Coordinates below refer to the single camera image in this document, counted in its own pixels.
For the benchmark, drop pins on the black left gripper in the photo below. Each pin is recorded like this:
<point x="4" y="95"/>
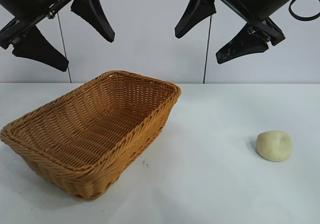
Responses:
<point x="30" y="1"/>

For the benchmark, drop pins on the woven brown wicker basket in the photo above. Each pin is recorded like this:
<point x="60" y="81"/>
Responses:
<point x="75" y="133"/>

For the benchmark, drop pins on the pale yellow egg yolk pastry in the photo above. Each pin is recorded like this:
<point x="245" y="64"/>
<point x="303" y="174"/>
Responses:
<point x="273" y="146"/>

